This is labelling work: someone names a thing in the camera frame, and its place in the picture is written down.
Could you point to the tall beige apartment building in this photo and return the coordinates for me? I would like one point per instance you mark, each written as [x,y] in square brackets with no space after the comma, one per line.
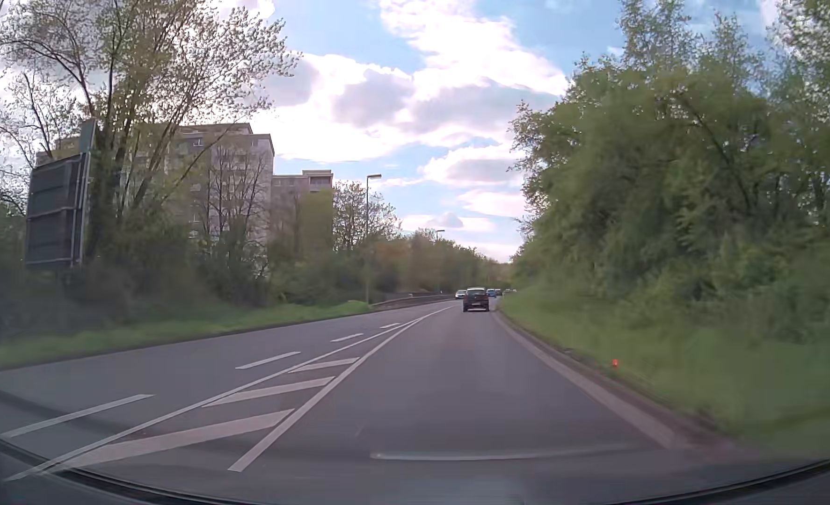
[239,182]

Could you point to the queue of distant cars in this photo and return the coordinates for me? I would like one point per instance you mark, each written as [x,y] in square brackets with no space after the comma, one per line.
[493,292]

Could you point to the row of trees and bushes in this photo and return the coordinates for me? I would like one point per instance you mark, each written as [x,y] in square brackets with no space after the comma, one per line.
[197,210]

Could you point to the grass verge strip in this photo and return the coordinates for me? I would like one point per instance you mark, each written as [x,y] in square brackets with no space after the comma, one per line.
[176,328]

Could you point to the wood of green trees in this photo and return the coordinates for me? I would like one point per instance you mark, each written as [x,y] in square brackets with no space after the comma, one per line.
[703,175]

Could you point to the dark car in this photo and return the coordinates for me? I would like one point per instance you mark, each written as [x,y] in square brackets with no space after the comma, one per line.
[476,299]

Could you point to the road markings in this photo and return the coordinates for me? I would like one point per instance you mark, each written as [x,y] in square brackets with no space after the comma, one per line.
[296,415]

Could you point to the grey guard rail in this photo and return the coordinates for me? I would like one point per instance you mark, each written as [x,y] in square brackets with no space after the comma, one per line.
[408,300]

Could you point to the grey asphalt road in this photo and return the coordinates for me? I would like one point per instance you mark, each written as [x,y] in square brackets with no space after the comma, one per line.
[450,379]

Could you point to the grass verge with bank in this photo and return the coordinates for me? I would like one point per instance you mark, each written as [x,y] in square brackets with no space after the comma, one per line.
[703,365]

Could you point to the car's own bonnet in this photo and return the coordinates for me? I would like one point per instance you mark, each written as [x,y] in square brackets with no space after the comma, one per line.
[415,487]

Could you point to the large road sign back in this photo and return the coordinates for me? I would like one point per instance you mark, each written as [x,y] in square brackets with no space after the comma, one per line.
[56,210]

